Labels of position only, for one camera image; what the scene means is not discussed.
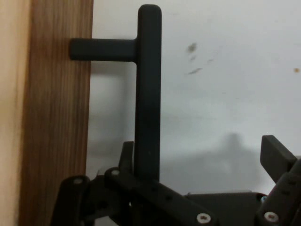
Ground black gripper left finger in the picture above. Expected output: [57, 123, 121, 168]
[49, 141, 218, 226]

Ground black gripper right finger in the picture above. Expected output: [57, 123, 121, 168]
[256, 135, 301, 226]

